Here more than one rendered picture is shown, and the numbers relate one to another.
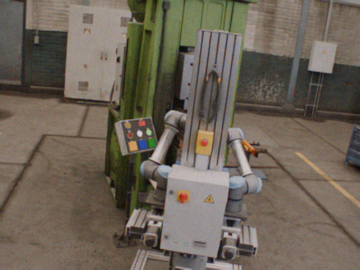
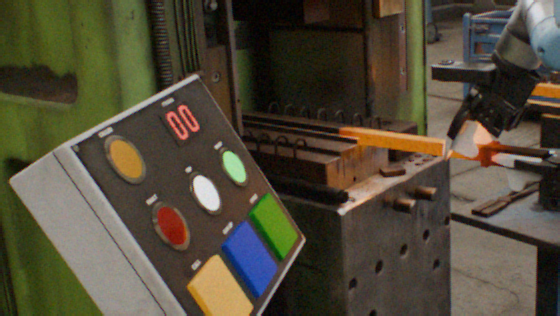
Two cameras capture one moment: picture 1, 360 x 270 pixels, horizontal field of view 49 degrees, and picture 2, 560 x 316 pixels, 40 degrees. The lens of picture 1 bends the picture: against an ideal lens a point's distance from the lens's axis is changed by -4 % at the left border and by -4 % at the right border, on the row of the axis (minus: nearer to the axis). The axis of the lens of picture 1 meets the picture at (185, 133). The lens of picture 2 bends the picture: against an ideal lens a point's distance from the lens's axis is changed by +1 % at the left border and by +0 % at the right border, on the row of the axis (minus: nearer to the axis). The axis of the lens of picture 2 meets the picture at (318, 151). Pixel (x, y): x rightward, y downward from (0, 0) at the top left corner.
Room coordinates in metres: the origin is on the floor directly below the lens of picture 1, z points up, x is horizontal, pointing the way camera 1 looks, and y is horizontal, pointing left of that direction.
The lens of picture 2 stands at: (2.47, 0.67, 1.39)
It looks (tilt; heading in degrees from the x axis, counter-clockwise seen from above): 17 degrees down; 331
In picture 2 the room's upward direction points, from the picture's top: 3 degrees counter-clockwise
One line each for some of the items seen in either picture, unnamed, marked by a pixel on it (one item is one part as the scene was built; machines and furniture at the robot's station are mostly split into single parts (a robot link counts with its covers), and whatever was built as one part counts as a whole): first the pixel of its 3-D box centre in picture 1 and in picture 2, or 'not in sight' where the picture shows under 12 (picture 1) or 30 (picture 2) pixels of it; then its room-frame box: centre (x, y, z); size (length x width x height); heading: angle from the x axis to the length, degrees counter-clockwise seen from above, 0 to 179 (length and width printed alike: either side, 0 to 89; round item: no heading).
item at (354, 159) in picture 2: (182, 135); (274, 145); (3.81, 0.03, 0.96); 0.42 x 0.20 x 0.09; 22
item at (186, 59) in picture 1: (193, 74); not in sight; (3.83, -0.01, 1.56); 0.42 x 0.39 x 0.40; 22
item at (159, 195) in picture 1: (163, 191); not in sight; (2.67, 0.10, 0.87); 0.15 x 0.15 x 0.10
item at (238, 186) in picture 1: (236, 186); not in sight; (2.63, -0.40, 0.98); 0.13 x 0.12 x 0.14; 119
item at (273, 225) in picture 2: (151, 143); (271, 227); (3.32, 0.28, 1.01); 0.07 x 0.05 x 0.07; 137
